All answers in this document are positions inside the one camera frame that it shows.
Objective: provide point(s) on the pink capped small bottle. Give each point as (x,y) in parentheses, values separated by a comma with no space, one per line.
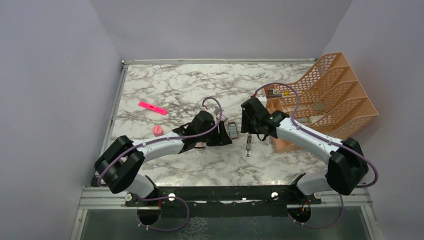
(158,131)

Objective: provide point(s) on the staple box tray with staples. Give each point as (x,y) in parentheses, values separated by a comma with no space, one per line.
(233,130)

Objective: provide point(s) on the peach plastic desk organizer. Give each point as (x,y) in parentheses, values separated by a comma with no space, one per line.
(332,100)

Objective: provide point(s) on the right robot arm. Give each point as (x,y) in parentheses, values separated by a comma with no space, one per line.
(345,162)

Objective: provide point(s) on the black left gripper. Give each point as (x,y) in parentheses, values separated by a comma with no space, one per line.
(222,138)

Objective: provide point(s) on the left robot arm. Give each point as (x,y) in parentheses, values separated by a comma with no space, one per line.
(119,165)

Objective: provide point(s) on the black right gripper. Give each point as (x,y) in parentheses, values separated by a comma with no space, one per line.
(245,126)

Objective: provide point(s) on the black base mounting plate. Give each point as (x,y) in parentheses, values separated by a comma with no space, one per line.
(220,201)

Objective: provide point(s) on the black piano keyboard ruler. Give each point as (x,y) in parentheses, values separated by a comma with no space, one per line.
(273,93)

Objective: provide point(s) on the pink flat plastic bar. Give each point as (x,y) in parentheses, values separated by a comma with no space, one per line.
(152,107)

